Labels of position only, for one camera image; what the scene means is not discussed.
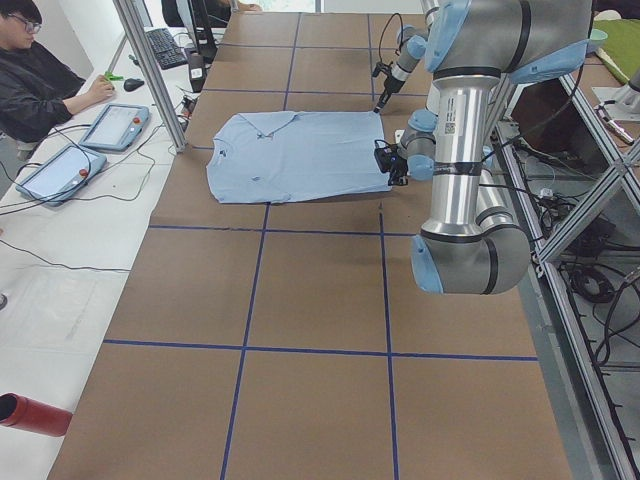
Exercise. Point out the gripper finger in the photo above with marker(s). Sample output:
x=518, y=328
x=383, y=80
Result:
x=381, y=103

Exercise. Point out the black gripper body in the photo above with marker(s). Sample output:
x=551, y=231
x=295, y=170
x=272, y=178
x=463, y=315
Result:
x=389, y=88
x=400, y=171

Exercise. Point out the light blue t-shirt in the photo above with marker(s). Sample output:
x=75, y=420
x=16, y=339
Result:
x=287, y=156

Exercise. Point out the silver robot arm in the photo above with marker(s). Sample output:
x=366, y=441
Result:
x=470, y=243
x=411, y=48

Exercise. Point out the person's hand on table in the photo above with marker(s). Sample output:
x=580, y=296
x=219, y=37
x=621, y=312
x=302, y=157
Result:
x=100, y=90

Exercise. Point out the black monitor base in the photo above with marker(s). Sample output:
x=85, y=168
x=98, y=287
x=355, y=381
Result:
x=194, y=16

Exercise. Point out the black keyboard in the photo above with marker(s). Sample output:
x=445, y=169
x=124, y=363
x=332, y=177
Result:
x=166, y=51

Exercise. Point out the green cushion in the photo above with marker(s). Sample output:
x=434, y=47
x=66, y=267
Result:
x=620, y=51

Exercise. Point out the black computer mouse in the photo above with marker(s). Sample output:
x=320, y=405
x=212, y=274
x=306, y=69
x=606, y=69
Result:
x=132, y=84

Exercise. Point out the upper teach pendant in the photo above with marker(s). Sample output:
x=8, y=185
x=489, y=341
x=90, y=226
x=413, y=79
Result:
x=115, y=128

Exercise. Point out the teach pendant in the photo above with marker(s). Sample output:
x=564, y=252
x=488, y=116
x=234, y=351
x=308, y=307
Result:
x=59, y=178
x=115, y=128

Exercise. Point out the green clip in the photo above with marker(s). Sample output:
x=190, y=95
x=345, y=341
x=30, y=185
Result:
x=111, y=77

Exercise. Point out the lower teach pendant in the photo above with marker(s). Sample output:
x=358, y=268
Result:
x=59, y=178

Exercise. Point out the seated person black jacket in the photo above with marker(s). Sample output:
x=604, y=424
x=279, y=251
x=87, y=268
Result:
x=38, y=91

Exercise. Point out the red water bottle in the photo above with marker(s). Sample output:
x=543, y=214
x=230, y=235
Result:
x=26, y=414

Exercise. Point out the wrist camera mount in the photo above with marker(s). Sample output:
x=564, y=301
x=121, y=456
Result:
x=381, y=68
x=385, y=155

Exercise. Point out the aluminium frame post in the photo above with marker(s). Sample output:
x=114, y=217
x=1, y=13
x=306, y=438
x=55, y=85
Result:
x=135, y=33

